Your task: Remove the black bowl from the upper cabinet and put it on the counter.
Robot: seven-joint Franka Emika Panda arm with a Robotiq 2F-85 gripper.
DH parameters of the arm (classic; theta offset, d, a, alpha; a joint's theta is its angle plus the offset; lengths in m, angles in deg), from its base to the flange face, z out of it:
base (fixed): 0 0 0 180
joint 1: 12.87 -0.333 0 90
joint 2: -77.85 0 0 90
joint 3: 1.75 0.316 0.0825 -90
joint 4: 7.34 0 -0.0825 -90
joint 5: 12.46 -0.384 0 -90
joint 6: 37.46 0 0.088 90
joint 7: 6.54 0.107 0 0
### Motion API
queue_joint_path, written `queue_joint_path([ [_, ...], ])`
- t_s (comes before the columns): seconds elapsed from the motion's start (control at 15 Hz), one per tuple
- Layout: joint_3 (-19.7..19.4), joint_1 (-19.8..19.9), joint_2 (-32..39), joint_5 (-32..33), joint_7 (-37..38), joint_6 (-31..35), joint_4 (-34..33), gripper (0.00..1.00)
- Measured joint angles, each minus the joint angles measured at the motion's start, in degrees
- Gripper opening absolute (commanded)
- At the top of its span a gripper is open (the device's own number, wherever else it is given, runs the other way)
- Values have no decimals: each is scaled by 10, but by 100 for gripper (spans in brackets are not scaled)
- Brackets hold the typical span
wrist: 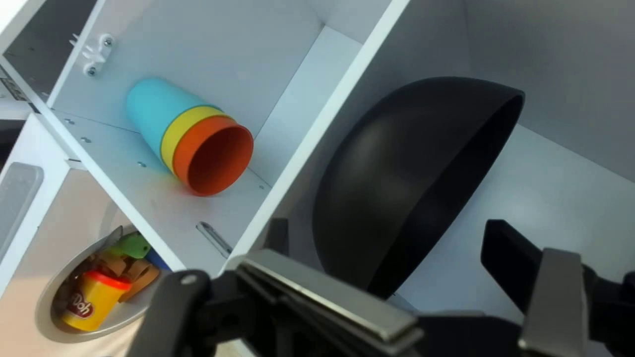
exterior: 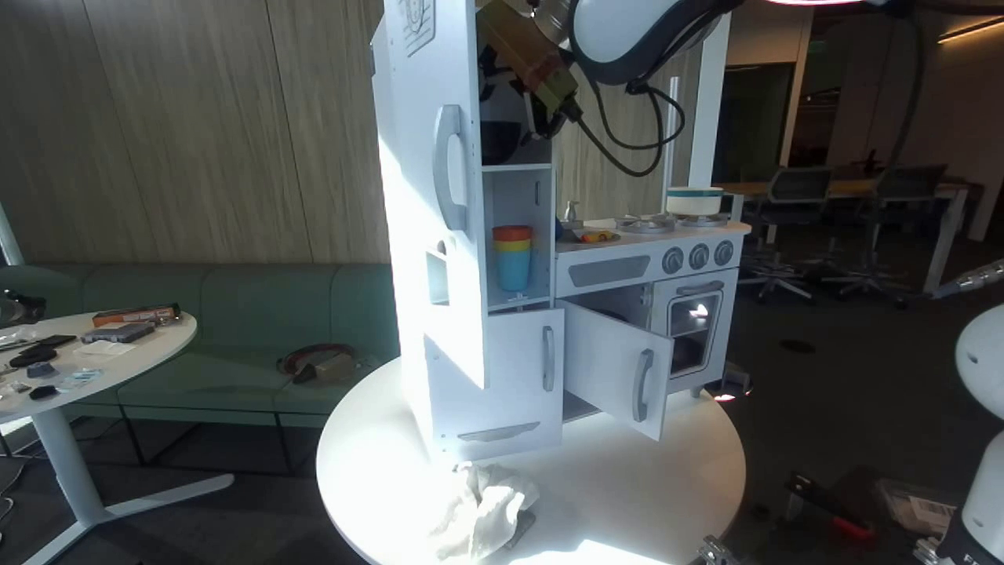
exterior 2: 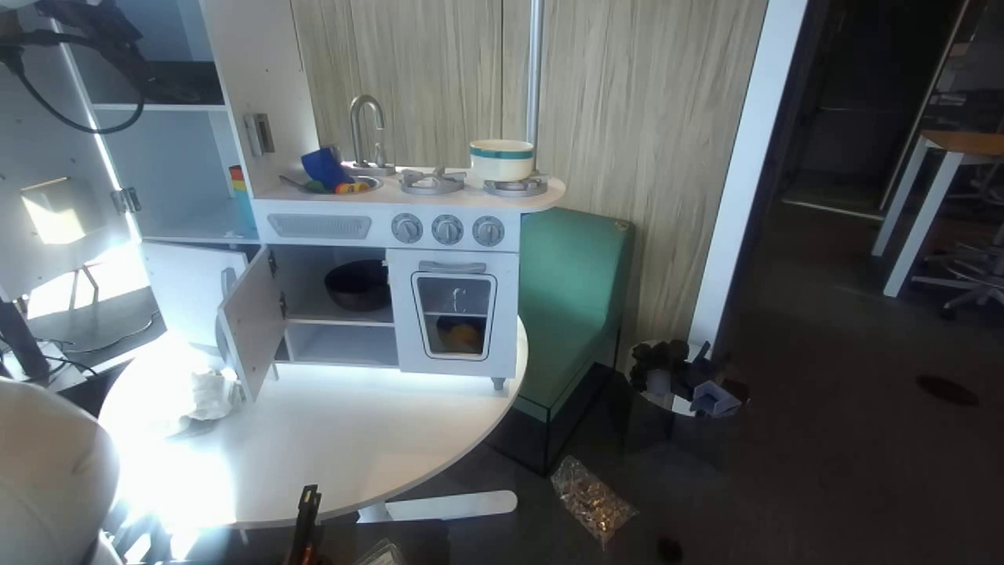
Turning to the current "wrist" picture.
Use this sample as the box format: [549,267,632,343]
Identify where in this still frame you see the orange plastic cup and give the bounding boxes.
[170,115,255,198]

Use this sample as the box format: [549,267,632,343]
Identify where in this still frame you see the green toy piece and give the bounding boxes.
[116,232,152,261]

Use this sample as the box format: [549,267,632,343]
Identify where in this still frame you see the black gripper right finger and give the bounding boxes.
[477,216,635,357]

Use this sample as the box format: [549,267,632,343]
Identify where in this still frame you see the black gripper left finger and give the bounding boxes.
[126,216,426,357]

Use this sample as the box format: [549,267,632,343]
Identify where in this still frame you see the teal plastic cup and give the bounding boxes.
[124,75,223,160]

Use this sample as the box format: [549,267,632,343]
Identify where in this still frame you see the yellow plastic cup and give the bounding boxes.
[158,105,223,176]

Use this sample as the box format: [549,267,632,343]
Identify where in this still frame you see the white toy kitchen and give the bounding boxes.
[0,0,635,357]

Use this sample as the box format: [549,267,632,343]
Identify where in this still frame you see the brown wooden toy pieces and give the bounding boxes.
[96,253,162,303]

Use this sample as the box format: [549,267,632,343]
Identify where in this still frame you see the black bowl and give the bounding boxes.
[311,75,527,299]

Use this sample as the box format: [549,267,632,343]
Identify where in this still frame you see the white plastic door hinge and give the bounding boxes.
[67,31,114,77]

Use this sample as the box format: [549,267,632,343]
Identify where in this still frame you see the blue toy piece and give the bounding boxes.
[142,246,172,273]

